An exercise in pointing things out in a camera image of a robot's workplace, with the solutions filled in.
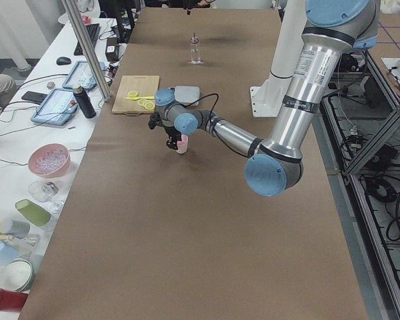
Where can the black smartphone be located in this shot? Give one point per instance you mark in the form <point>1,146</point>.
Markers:
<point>34,97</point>

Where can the lower teach pendant tablet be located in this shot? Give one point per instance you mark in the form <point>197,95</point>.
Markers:
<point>57,108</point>

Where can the wooden cutting board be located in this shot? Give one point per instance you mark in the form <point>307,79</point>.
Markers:
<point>146,85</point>

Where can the glass sauce bottle steel spout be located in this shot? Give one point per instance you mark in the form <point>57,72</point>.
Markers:
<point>195,50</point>

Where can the yellow plastic knife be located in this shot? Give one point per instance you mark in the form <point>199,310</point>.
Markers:
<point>138,98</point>

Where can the wine glass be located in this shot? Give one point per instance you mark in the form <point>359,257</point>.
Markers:
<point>44,191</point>

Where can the green plastic cup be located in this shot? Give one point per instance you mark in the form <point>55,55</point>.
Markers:
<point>33,212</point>

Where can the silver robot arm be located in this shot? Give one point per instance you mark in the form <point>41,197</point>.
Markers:
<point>275,164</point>

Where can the white camera pillar base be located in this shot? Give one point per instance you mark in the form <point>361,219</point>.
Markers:
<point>266,100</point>

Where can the light blue cup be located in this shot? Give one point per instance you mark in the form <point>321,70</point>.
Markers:
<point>8,253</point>

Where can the aluminium frame post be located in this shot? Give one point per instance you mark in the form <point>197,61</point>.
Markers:
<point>87,47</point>

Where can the black computer mouse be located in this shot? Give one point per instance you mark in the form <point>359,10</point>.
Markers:
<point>63,61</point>

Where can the black power adapter box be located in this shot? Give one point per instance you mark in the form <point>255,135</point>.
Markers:
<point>112,49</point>

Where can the grey plastic cup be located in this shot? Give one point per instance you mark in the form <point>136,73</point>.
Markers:
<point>19,229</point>

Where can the pink bowl with ice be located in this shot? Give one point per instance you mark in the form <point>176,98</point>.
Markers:
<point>50,161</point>

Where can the teach pendant tablet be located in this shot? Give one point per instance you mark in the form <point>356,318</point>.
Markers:
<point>80,74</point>
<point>57,108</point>

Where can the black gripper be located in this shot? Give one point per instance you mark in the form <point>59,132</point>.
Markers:
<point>170,132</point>

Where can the black water bottle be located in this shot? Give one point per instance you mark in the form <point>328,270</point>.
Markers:
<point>83,101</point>

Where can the white green bowl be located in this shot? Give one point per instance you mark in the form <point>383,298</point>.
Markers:
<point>17,276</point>

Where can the red cylinder container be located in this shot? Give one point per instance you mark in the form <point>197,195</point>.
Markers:
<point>12,301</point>

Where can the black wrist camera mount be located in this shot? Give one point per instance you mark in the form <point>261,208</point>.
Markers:
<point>155,121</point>

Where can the upper teach pendant tablet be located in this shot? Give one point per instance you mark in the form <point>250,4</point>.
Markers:
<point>80,74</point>

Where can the pink plastic cup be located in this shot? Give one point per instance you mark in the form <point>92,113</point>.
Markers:
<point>182,144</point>

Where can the grey digital kitchen scale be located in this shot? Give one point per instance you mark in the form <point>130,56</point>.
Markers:
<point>187,95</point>

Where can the lone lemon slice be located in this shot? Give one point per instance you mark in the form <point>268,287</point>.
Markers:
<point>148,105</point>

